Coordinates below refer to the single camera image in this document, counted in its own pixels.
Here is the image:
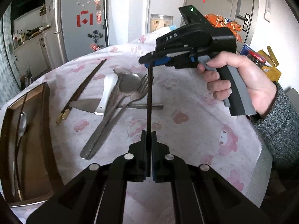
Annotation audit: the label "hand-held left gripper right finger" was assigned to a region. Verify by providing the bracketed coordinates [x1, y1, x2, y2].
[152, 131, 271, 224]

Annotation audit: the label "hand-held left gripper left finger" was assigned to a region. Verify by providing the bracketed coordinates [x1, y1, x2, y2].
[26, 131, 148, 224]

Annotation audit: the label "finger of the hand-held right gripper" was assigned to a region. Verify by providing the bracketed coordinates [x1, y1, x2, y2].
[138, 51, 174, 68]

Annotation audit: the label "large steel spoon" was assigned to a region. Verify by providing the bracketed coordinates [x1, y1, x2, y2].
[87, 73, 141, 160]
[80, 68, 129, 158]

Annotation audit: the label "dark wooden chopstick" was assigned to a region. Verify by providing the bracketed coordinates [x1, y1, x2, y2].
[146, 52, 155, 177]
[13, 93, 28, 201]

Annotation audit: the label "white ceramic spoon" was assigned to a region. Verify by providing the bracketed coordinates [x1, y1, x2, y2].
[94, 74, 119, 116]

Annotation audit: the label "steel serrated knife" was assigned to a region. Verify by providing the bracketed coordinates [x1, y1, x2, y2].
[69, 98, 164, 113]

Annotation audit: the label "brown wooden tray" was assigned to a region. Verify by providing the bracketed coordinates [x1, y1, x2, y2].
[0, 82, 64, 208]

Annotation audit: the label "person's right forearm grey sleeve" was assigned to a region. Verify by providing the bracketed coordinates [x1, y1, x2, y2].
[251, 82, 299, 171]

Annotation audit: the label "person's right hand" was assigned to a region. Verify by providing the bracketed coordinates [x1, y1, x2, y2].
[197, 51, 279, 120]

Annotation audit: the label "orange snack bags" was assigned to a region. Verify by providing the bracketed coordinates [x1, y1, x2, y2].
[204, 13, 243, 43]

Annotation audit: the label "grey door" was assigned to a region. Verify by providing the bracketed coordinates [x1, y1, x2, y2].
[182, 0, 260, 53]

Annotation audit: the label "blue box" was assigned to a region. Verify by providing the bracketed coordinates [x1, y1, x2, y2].
[243, 43, 269, 64]

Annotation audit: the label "yellow packet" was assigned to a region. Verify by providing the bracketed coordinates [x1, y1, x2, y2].
[256, 46, 281, 81]

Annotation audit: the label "gold-tipped dark chopstick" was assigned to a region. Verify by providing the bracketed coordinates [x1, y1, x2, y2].
[56, 59, 105, 125]
[61, 59, 107, 119]

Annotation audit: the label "silver refrigerator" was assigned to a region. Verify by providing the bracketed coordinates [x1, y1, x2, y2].
[45, 0, 110, 63]

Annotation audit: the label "small steel spoon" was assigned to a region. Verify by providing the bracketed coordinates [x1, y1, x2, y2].
[11, 112, 27, 197]

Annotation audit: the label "kitchen counter cabinet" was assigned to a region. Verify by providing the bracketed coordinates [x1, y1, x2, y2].
[13, 27, 53, 75]

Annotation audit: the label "metal door handle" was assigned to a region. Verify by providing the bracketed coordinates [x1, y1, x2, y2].
[236, 13, 250, 32]

